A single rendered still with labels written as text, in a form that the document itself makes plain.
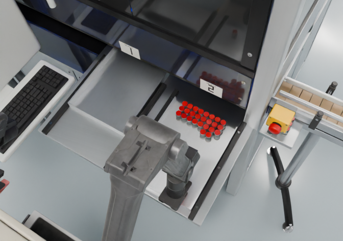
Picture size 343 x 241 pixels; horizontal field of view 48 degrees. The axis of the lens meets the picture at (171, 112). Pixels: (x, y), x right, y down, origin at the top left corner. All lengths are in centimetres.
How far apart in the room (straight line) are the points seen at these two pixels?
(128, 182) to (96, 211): 165
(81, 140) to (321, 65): 180
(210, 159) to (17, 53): 91
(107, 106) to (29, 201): 109
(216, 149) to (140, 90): 38
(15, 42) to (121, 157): 114
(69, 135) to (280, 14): 89
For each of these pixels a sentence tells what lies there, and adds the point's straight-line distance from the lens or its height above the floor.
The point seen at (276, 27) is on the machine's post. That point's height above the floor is 143.
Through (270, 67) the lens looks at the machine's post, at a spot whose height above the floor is 127.
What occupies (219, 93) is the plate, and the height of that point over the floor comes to 102.
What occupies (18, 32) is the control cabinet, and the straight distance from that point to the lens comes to 169.
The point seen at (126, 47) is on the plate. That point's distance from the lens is 143.
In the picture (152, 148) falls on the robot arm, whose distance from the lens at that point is 64.
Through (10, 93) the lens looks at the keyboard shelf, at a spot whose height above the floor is 80.
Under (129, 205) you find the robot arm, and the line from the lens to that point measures 67.
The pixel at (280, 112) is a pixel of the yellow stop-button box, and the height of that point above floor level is 103.
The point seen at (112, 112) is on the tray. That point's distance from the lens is 147.
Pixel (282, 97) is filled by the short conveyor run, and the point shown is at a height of 93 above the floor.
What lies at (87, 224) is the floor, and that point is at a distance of 227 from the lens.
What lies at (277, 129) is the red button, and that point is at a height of 101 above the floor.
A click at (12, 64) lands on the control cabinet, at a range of 174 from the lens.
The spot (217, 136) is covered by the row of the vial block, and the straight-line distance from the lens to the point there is 135.
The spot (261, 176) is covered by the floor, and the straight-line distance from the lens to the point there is 230.
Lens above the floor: 215
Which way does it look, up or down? 62 degrees down
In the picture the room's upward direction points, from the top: 7 degrees counter-clockwise
